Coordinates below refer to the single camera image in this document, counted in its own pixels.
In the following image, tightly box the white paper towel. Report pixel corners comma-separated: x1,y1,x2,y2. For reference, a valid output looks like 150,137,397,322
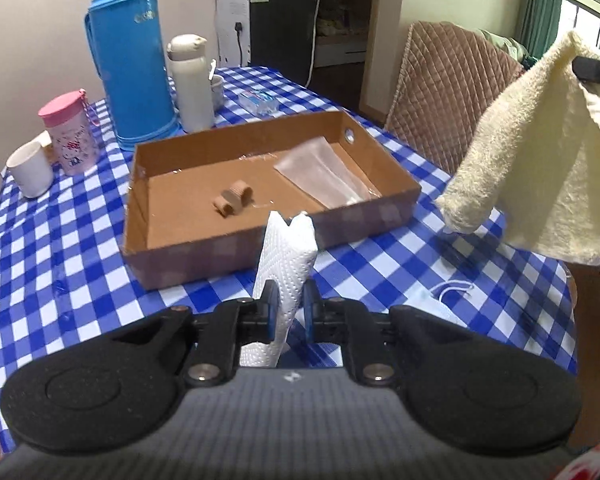
239,211,318,367

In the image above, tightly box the cream yellow towel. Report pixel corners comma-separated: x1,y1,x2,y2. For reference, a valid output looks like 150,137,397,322
436,32,600,266

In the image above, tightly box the white face mask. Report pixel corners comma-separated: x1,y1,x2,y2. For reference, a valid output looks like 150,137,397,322
406,280,474,327

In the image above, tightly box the green curtain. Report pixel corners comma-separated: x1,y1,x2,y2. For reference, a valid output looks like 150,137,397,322
514,0,562,58

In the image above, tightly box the brown cardboard box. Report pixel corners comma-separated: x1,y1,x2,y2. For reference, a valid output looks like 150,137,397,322
121,110,420,290

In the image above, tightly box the small brown tape roll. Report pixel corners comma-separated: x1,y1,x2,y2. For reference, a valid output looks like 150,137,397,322
212,180,253,218

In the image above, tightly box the quilted brown chair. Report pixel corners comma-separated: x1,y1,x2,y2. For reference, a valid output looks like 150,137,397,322
385,21,524,174

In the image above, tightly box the clear plastic bag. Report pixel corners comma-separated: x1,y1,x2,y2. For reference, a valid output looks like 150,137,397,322
274,136,379,209

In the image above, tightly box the tissue packet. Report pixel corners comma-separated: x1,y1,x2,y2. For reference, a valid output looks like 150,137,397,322
238,90,279,117

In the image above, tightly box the small mug with spoon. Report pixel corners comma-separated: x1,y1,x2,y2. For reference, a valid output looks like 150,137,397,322
209,58,225,112

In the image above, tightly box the white insulated bottle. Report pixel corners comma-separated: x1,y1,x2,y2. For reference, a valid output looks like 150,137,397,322
166,34,214,133

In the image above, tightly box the white ceramic cup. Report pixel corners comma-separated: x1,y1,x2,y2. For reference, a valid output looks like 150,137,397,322
6,141,54,198

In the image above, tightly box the pink lidded cartoon cup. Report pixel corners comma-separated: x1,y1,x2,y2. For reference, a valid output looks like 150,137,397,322
38,89,99,176

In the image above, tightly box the black white water dispenser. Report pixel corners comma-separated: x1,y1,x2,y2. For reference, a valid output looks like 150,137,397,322
215,0,320,87

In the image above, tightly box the blue thermos flask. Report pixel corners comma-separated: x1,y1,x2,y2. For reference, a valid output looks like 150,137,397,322
84,0,178,151

